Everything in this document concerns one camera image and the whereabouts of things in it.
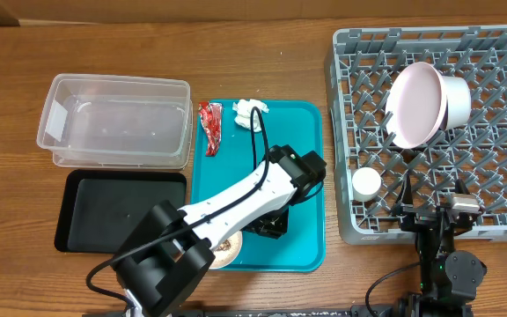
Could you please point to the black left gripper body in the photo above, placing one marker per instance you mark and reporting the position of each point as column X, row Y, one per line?
column 275, row 223

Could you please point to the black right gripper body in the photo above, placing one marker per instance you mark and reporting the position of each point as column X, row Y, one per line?
column 418, row 216

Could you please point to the small dish with food scraps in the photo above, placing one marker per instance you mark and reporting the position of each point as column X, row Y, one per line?
column 227, row 251

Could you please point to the grey round bowl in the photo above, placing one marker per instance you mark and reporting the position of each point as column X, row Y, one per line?
column 366, row 183

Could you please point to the white round plate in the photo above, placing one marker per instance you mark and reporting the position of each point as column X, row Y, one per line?
column 417, row 102

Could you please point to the white tissue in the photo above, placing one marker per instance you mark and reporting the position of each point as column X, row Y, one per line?
column 244, row 117

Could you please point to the white cup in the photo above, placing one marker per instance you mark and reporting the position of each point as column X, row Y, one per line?
column 459, row 103

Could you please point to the red snack wrapper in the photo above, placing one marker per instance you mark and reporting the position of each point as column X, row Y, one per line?
column 211, row 114

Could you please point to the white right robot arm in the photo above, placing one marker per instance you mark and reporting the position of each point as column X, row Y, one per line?
column 449, row 277

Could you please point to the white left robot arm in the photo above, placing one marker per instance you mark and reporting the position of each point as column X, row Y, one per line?
column 170, row 250

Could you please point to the grey dishwasher rack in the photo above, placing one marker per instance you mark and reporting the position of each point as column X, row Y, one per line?
column 360, row 68

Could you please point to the teal plastic tray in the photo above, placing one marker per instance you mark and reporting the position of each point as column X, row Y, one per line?
column 296, row 123

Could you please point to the black rectangular tray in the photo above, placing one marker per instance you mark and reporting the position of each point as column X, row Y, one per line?
column 101, row 208

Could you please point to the clear plastic bin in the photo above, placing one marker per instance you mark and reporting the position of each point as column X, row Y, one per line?
column 112, row 121

